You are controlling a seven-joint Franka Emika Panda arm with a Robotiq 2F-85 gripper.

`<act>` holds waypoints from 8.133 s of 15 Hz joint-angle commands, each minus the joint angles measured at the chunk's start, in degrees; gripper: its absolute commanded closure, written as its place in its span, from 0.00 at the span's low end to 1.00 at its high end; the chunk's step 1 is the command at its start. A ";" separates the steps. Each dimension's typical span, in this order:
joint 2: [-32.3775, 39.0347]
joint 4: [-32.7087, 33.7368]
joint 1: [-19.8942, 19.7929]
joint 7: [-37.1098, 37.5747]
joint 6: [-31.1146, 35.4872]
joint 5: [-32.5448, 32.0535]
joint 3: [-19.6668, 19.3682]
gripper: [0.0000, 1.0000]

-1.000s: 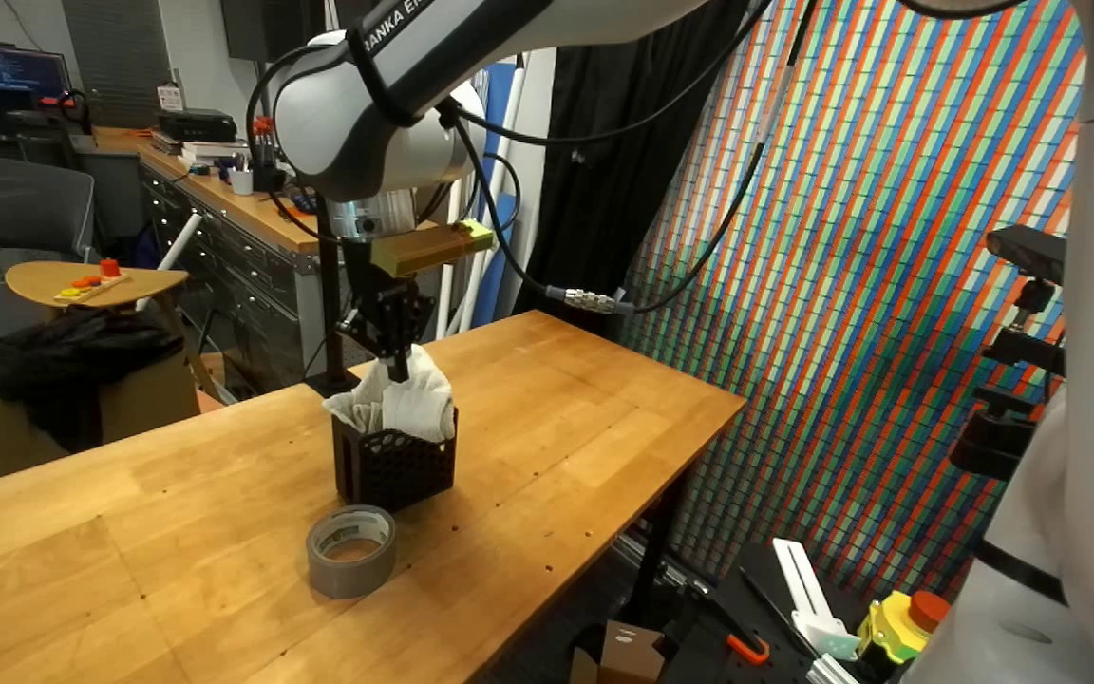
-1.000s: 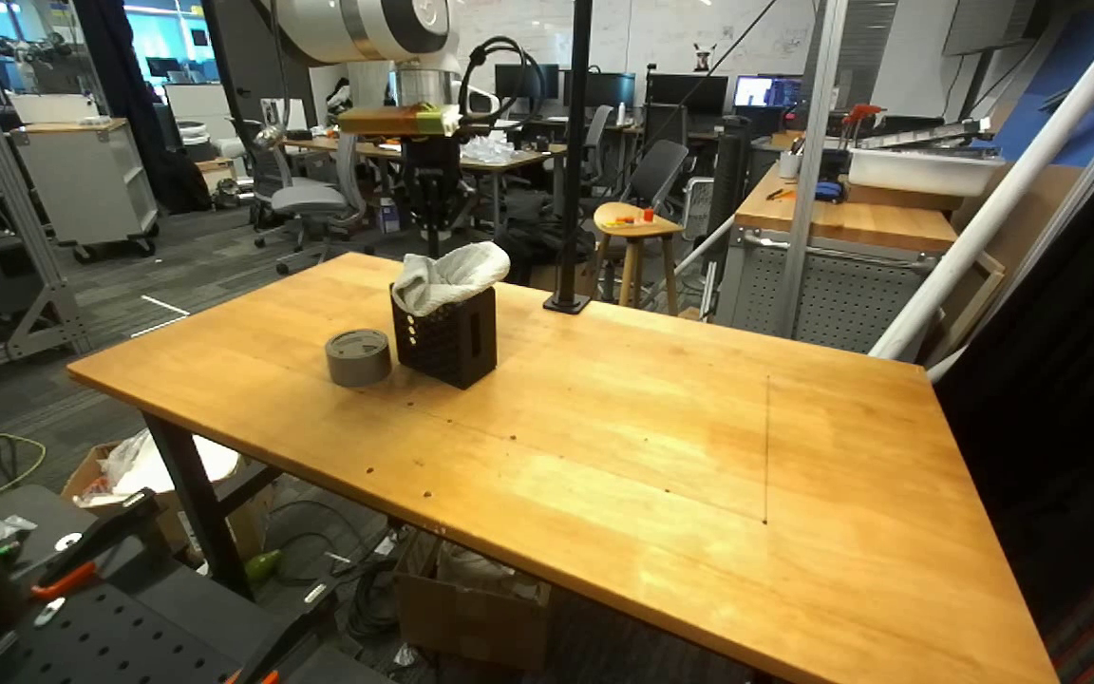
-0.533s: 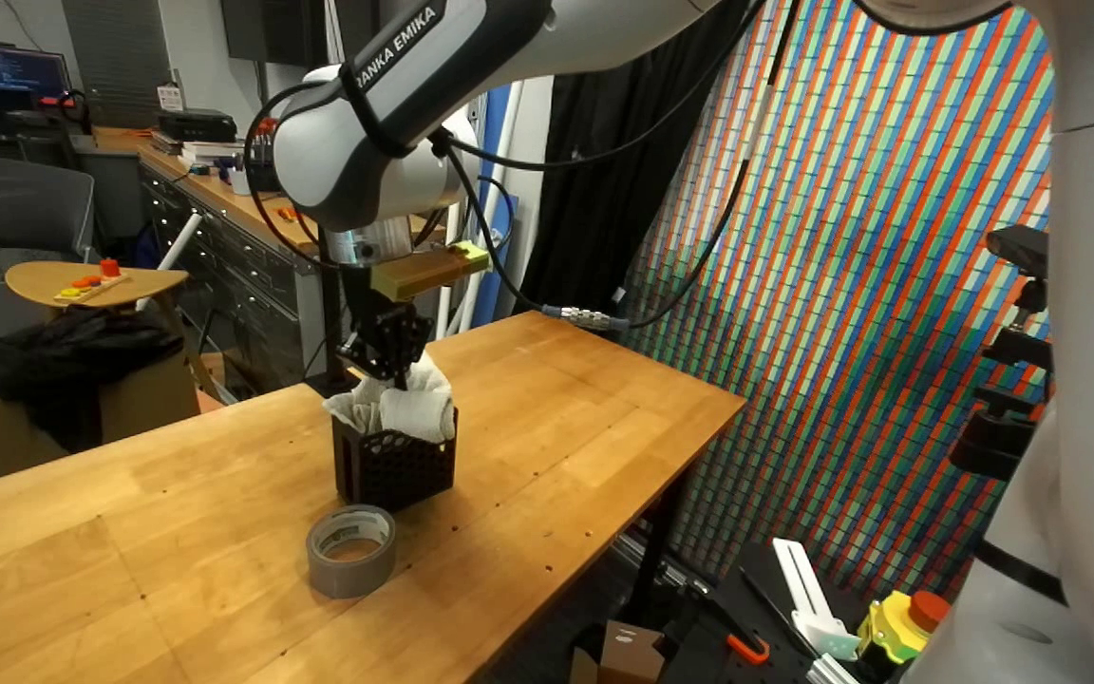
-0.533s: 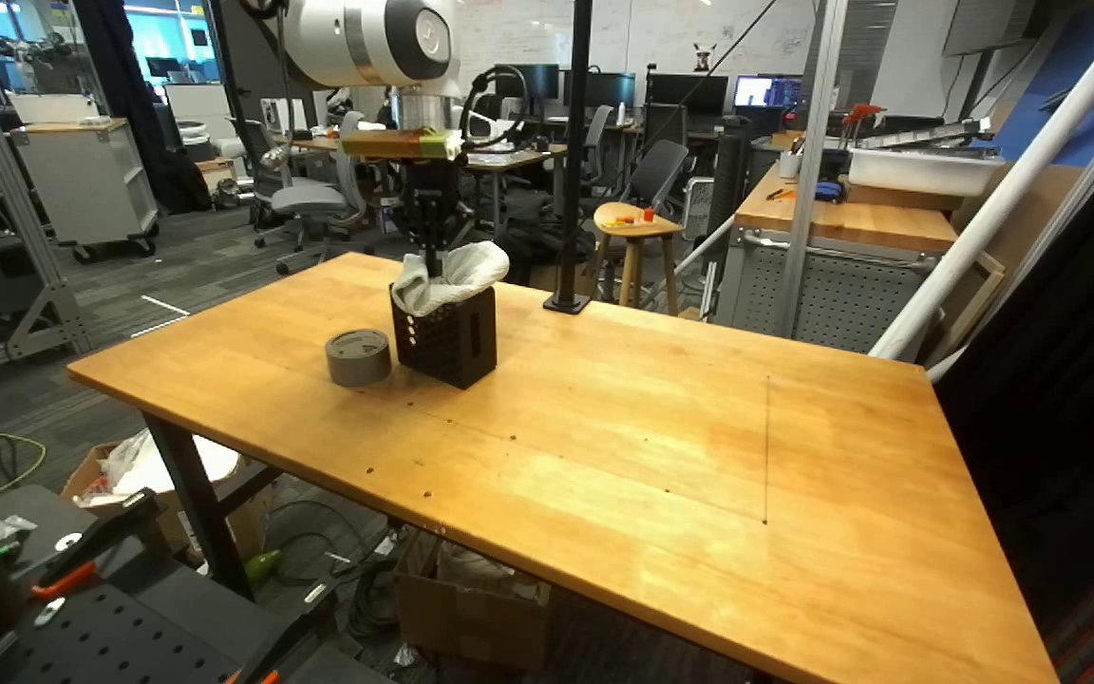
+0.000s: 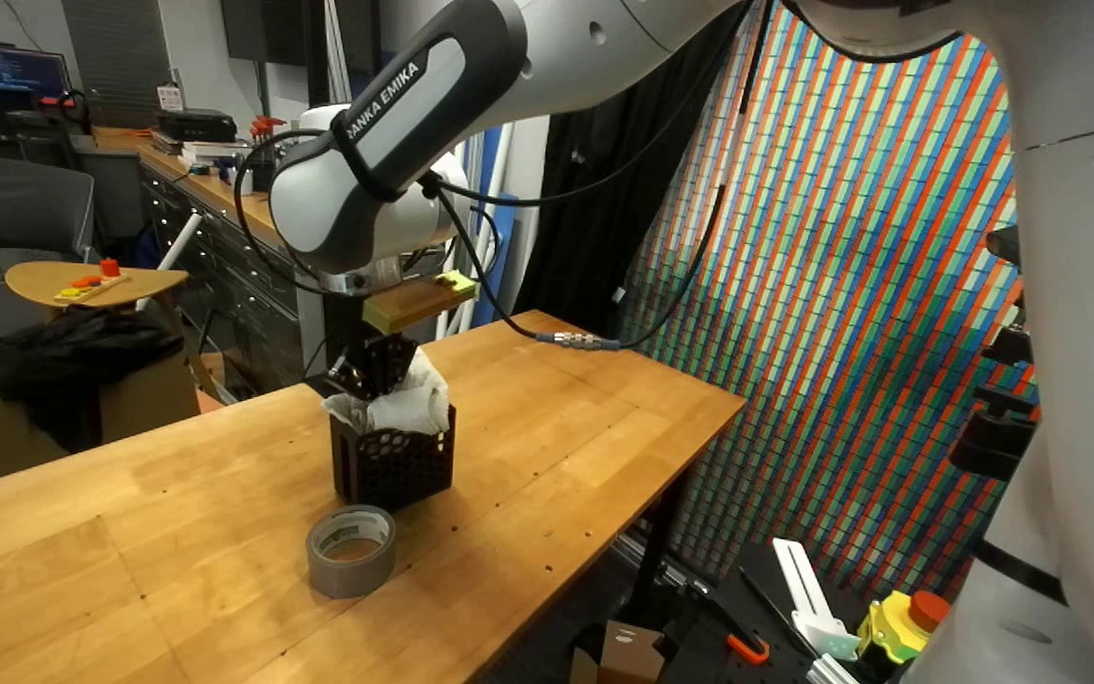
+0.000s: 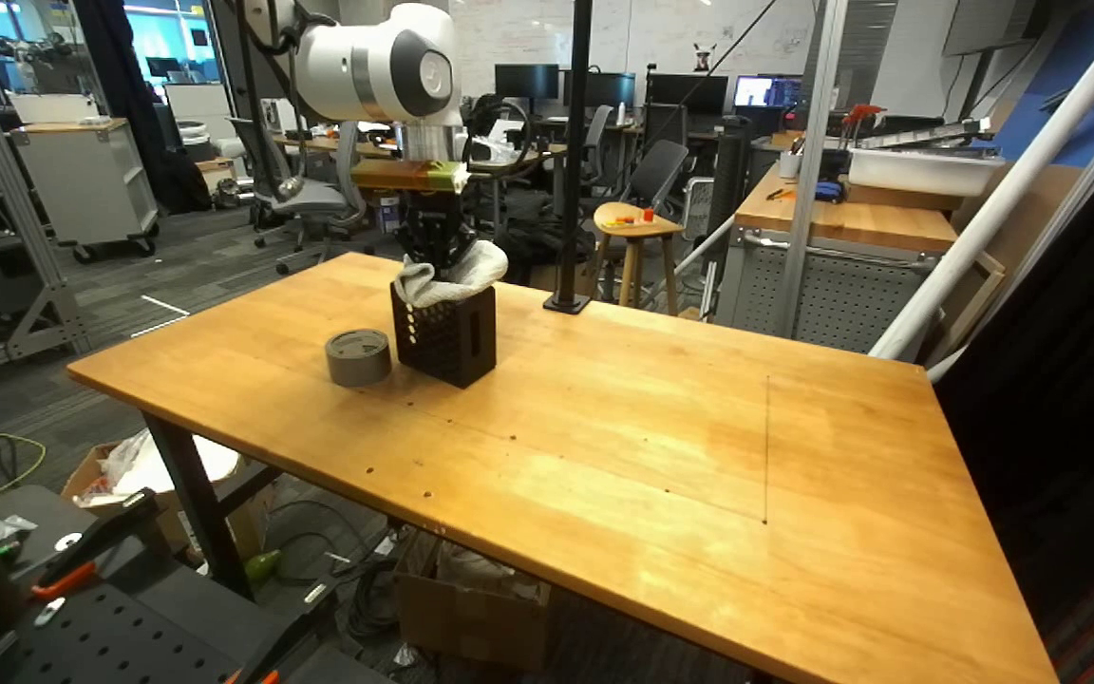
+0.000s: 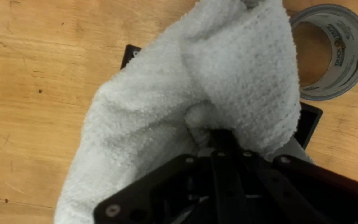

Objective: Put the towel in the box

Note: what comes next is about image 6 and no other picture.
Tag open cardboard box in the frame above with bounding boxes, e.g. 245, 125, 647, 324
62, 427, 246, 513

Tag white wheeled cabinet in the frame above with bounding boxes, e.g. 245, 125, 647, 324
8, 114, 165, 267

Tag grey mesh office chair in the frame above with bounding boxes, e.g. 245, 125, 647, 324
246, 117, 380, 276

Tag grey metal post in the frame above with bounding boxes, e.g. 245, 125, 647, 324
778, 0, 855, 342

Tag dark computer monitor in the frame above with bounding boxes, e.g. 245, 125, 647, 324
642, 67, 736, 114
489, 59, 568, 106

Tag dark grey office chair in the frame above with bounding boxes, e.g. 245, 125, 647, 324
628, 136, 693, 211

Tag flat cardboard box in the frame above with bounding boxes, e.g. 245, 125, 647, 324
392, 566, 554, 677

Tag round wooden stool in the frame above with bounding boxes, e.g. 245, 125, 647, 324
590, 197, 693, 314

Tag blue panel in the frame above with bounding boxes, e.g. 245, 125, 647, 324
994, 0, 1094, 168

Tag white pole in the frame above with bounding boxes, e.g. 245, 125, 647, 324
922, 88, 1094, 387
867, 0, 1094, 363

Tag black perforated panel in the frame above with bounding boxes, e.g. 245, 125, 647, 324
0, 556, 363, 684

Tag white plastic bag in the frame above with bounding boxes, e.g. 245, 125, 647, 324
102, 428, 245, 501

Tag orange handled tool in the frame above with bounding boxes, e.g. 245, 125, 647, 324
26, 556, 107, 608

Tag grey duct tape roll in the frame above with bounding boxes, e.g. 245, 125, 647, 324
325, 325, 398, 390

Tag wooden workbench grey drawers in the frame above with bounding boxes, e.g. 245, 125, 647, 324
712, 158, 964, 361

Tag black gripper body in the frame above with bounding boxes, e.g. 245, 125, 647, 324
392, 191, 480, 272

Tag white bin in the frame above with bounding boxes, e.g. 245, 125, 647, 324
842, 121, 1010, 200

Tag black pole stand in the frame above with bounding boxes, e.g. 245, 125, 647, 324
541, 0, 596, 319

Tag black mesh box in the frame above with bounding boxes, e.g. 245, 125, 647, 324
387, 276, 503, 390

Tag white terry towel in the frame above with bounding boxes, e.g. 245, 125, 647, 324
392, 238, 512, 314

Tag black curtain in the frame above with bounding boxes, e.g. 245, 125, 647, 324
931, 117, 1094, 638

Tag wooden yellow-green wrist mount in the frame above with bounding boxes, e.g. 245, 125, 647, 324
349, 154, 477, 200

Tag lit computer monitor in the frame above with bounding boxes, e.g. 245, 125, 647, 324
730, 72, 815, 114

